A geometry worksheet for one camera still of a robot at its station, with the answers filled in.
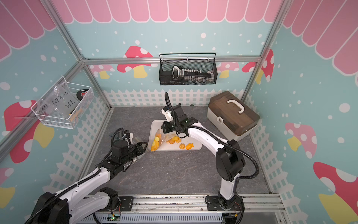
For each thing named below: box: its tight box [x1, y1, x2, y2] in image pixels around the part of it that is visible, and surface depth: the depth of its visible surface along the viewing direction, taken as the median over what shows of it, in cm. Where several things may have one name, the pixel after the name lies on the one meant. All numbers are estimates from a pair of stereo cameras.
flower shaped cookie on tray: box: [179, 143, 186, 150], surface depth 98 cm
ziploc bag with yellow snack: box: [150, 128, 178, 152], surface depth 87 cm
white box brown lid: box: [206, 90, 261, 142], surface depth 94 cm
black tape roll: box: [76, 88, 89, 101], surface depth 82 cm
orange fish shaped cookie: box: [185, 142, 194, 151], surface depth 99 cm
